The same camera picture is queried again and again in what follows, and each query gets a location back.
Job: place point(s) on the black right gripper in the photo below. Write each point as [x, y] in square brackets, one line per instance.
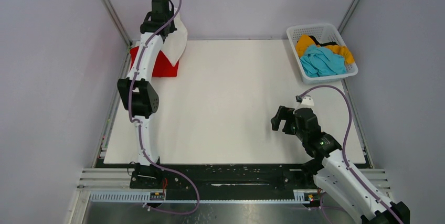
[284, 113]

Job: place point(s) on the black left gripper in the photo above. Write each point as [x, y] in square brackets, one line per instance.
[171, 28]

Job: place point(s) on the white t shirt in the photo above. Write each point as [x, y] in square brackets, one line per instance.
[175, 43]

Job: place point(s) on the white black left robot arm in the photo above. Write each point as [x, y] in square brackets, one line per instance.
[137, 94]

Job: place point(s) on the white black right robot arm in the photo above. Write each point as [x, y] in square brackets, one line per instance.
[336, 175]

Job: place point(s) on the folded red t shirt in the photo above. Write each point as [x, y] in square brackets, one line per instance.
[164, 65]

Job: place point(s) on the turquoise t shirt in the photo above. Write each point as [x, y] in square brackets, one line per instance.
[322, 62]

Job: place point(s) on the white plastic laundry basket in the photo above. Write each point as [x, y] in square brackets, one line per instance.
[323, 33]

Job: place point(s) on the yellow t shirt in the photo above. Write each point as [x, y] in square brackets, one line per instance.
[305, 41]

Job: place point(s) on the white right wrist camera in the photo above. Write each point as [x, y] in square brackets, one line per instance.
[304, 101]

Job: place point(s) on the aluminium frame rail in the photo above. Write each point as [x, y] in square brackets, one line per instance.
[117, 21]

